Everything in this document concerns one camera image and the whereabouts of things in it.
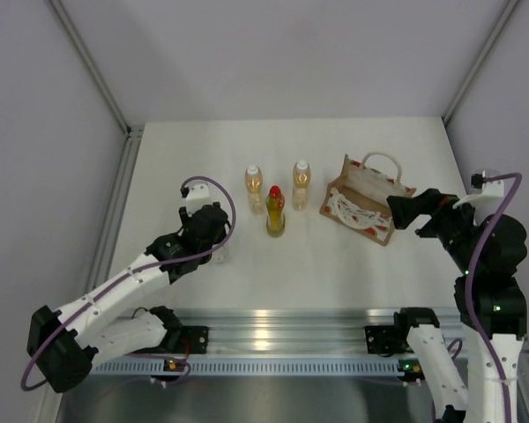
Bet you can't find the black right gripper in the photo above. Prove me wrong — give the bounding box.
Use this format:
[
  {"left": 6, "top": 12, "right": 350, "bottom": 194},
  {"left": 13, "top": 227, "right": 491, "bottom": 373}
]
[{"left": 386, "top": 188, "right": 482, "bottom": 274}]

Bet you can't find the clear jar dark lid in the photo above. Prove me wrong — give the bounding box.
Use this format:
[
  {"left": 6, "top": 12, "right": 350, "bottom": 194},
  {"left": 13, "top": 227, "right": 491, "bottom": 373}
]
[{"left": 210, "top": 246, "right": 227, "bottom": 264}]

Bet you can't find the jute watermelon canvas bag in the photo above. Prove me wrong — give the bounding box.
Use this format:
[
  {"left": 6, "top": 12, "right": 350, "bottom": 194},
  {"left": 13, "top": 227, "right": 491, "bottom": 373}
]
[{"left": 319, "top": 151, "right": 416, "bottom": 246}]

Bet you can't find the yellow dish soap red cap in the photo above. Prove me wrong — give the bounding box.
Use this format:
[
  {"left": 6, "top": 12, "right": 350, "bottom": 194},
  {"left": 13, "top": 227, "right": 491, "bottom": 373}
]
[{"left": 265, "top": 185, "right": 286, "bottom": 238}]

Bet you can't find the amber bottle white cap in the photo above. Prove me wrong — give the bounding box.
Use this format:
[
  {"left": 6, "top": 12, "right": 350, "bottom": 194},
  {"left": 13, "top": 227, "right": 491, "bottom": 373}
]
[
  {"left": 244, "top": 164, "right": 265, "bottom": 215},
  {"left": 292, "top": 160, "right": 311, "bottom": 211}
]

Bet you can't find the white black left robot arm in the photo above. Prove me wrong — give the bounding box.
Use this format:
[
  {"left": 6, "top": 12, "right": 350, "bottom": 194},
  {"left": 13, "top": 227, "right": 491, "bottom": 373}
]
[{"left": 27, "top": 203, "right": 236, "bottom": 393}]

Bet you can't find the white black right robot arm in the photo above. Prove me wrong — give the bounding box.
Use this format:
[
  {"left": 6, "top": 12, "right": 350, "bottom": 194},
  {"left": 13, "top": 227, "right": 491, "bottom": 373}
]
[{"left": 387, "top": 182, "right": 527, "bottom": 422}]

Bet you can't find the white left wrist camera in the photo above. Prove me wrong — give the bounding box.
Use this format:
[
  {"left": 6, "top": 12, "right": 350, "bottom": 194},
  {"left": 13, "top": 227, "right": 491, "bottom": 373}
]
[{"left": 181, "top": 182, "right": 211, "bottom": 216}]

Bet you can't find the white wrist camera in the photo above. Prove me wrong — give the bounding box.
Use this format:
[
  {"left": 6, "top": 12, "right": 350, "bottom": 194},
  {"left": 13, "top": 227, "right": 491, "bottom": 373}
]
[
  {"left": 452, "top": 169, "right": 506, "bottom": 210},
  {"left": 181, "top": 182, "right": 211, "bottom": 216}
]

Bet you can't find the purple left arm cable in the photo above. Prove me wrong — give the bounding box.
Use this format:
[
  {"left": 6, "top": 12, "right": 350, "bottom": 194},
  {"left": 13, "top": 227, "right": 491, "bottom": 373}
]
[{"left": 19, "top": 174, "right": 238, "bottom": 392}]

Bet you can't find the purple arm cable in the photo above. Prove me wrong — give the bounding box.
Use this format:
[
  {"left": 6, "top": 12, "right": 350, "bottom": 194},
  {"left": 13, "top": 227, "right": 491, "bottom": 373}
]
[
  {"left": 429, "top": 172, "right": 524, "bottom": 423},
  {"left": 19, "top": 174, "right": 238, "bottom": 392}
]

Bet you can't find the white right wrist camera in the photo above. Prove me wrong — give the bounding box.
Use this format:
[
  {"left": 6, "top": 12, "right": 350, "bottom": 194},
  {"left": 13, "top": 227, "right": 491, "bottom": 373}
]
[{"left": 452, "top": 169, "right": 506, "bottom": 210}]

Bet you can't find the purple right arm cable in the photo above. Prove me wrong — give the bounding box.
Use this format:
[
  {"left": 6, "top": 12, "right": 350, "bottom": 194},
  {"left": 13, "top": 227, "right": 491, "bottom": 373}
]
[{"left": 429, "top": 172, "right": 524, "bottom": 423}]

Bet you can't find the aluminium rail frame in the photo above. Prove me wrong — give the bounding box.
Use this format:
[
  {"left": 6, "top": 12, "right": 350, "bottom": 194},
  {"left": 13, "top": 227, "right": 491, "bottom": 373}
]
[{"left": 52, "top": 1, "right": 518, "bottom": 360}]

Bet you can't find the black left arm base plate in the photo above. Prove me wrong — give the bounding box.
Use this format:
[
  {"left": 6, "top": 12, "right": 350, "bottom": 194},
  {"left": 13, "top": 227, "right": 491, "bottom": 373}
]
[{"left": 168, "top": 326, "right": 210, "bottom": 355}]

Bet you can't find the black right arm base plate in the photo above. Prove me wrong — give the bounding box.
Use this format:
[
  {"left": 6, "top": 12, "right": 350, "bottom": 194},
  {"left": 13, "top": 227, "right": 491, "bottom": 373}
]
[{"left": 364, "top": 325, "right": 408, "bottom": 357}]

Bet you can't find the grey slotted cable duct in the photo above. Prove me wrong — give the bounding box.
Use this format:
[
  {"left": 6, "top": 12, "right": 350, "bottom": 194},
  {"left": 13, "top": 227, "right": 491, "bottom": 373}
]
[{"left": 92, "top": 358, "right": 405, "bottom": 377}]

